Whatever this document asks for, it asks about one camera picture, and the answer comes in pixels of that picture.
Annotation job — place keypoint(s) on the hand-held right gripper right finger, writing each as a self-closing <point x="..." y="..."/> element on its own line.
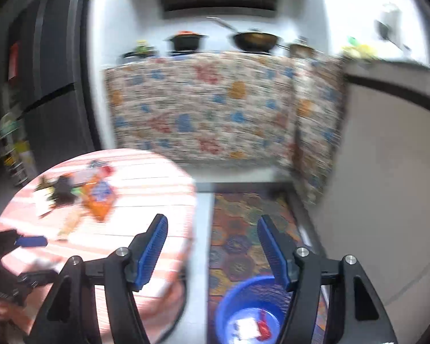
<point x="274" y="251"/>

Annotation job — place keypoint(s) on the orange snack packet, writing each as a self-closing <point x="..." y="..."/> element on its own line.
<point x="100" y="197"/>

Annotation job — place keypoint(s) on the red wrapper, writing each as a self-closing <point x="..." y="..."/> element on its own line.
<point x="264" y="326"/>

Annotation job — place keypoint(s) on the green bottle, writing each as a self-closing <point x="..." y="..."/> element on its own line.
<point x="143" y="47"/>

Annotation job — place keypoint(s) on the tan wooden stick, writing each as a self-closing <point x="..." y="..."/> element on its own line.
<point x="70" y="225"/>

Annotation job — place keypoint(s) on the blue plastic bucket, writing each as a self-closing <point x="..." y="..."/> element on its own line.
<point x="229" y="304"/>

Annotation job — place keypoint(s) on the black mesh net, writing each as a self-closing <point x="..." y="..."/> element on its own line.
<point x="62" y="190"/>

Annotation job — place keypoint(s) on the black pot with orange lid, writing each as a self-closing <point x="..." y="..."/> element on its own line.
<point x="184" y="43"/>

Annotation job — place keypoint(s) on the hexagon patterned floor mat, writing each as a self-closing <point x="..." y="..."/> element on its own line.
<point x="236" y="222"/>

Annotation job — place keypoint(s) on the dark refrigerator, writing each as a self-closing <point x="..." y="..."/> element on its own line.
<point x="50" y="79"/>

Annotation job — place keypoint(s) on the yellow green cloth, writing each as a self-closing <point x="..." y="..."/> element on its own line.
<point x="360" y="50"/>

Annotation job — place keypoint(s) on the white wrapper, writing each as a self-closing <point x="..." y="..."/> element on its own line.
<point x="245" y="328"/>

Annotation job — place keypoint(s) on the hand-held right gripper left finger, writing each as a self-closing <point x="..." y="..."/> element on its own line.
<point x="152" y="251"/>

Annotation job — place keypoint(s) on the black hanging ladle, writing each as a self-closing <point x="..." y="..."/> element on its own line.
<point x="387" y="32"/>

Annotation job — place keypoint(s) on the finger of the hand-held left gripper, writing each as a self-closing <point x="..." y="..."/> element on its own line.
<point x="30" y="242"/>
<point x="37" y="278"/>

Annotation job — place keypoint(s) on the storage rack with items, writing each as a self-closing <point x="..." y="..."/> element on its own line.
<point x="12" y="147"/>

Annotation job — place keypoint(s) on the orange striped tablecloth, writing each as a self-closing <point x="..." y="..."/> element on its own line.
<point x="147" y="193"/>

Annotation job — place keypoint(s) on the printed blanket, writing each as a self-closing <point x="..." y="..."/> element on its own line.
<point x="319" y="122"/>
<point x="200" y="107"/>

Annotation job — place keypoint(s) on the steel pot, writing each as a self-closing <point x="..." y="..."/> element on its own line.
<point x="301" y="49"/>

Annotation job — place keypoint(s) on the white paper piece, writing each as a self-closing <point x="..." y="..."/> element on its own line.
<point x="46" y="202"/>

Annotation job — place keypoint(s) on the black wok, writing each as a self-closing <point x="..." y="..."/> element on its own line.
<point x="254" y="41"/>

